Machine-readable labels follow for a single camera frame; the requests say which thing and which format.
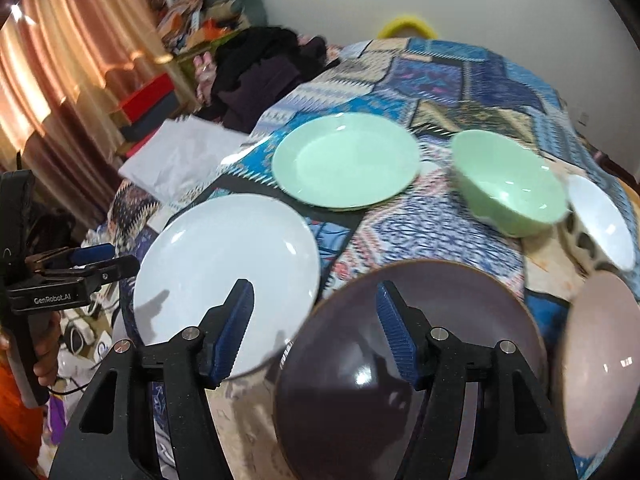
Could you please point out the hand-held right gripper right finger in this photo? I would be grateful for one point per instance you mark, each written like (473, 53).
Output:
(395, 330)

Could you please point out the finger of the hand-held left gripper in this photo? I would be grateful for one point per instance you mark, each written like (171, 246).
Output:
(117, 268)
(95, 252)

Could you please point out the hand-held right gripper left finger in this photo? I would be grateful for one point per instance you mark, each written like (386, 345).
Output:
(234, 332)

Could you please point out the dark purple plate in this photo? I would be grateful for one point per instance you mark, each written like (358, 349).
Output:
(350, 340)

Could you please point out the white plate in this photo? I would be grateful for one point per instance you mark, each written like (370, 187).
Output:
(215, 270)

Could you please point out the green plate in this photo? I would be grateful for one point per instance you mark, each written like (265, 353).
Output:
(345, 160)

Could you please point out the green bowl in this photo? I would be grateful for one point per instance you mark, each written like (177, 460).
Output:
(510, 185)

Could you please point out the wooden plate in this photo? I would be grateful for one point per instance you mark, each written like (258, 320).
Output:
(595, 360)

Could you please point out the person's left hand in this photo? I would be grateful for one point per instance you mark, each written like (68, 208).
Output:
(47, 350)

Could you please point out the white folded cloth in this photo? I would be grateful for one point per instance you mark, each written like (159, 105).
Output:
(185, 155)

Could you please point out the person's orange clothing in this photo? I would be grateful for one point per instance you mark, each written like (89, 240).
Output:
(17, 410)

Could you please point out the red box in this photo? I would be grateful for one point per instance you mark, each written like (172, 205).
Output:
(147, 97)

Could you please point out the pink curtain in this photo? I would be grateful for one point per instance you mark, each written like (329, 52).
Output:
(65, 60)

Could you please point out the pink toy rabbit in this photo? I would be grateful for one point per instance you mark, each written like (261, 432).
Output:
(204, 77)

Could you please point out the green box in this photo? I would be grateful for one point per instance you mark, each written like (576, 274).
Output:
(200, 45)

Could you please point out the white bowl with spotted outside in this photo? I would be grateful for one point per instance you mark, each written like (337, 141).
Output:
(600, 220)

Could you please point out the patchwork printed blanket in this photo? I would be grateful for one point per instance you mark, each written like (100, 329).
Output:
(440, 90)

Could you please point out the pile of black clothes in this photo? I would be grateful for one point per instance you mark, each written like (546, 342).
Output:
(260, 70)

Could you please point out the yellow round object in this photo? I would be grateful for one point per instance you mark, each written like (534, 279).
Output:
(405, 24)

